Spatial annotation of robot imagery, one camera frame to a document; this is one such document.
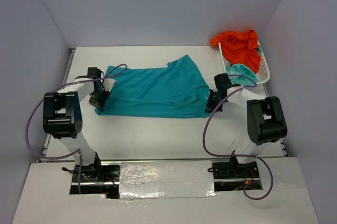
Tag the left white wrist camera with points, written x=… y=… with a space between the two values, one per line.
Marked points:
x=108 y=84

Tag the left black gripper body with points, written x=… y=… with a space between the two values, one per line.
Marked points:
x=98 y=98

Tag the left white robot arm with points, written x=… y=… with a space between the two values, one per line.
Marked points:
x=62 y=117

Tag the white plastic basket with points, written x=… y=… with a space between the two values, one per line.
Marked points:
x=263 y=74

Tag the teal t-shirt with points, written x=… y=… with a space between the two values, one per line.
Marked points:
x=175 y=91

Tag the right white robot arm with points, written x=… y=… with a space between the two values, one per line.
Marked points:
x=265 y=122

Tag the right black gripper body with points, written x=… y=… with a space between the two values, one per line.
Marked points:
x=214 y=101

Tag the light turquoise t-shirt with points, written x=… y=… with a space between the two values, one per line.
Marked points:
x=243 y=67

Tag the orange t-shirt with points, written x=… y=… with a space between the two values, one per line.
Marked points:
x=239 y=48

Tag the silver foil tape sheet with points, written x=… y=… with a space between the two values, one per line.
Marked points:
x=166 y=179

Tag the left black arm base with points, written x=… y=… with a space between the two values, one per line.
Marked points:
x=106 y=184

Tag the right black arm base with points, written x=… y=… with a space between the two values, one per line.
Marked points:
x=229 y=176

